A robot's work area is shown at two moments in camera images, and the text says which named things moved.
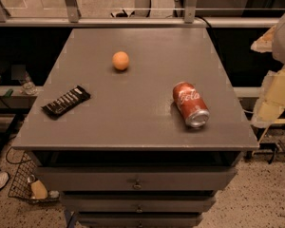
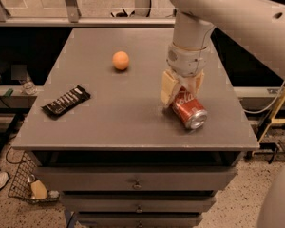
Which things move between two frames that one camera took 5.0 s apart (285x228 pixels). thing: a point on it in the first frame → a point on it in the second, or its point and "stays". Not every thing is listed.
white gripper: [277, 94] → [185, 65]
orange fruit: [121, 60] stays
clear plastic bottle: [28, 85] stays
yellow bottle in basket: [39, 190] stays
